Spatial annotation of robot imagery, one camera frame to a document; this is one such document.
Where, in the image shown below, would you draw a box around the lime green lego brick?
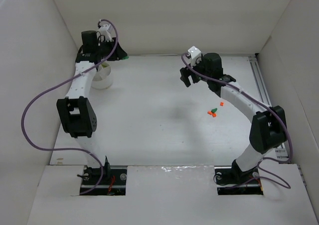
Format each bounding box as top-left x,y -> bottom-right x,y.
101,63 -> 109,68

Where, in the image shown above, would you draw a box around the white divided round container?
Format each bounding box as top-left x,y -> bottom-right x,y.
91,62 -> 113,90

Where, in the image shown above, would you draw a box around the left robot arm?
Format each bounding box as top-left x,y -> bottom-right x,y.
56,29 -> 127,176

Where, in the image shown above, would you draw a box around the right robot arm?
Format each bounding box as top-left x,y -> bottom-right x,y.
180,49 -> 291,185

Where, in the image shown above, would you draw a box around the small orange lego pieces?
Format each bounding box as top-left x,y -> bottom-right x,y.
207,111 -> 217,117

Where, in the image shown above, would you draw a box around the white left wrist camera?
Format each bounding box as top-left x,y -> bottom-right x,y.
98,23 -> 113,42

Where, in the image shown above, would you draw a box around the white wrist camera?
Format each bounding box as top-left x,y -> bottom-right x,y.
98,23 -> 113,42
186,46 -> 201,61

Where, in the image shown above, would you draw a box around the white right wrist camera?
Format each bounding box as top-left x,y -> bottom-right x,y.
186,46 -> 201,61

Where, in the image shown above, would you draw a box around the metal rail right side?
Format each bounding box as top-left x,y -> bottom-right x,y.
248,55 -> 291,164

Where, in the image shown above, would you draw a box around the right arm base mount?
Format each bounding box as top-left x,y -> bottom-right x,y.
213,166 -> 263,196

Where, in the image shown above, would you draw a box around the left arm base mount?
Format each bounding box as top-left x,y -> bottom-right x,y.
77,166 -> 127,196

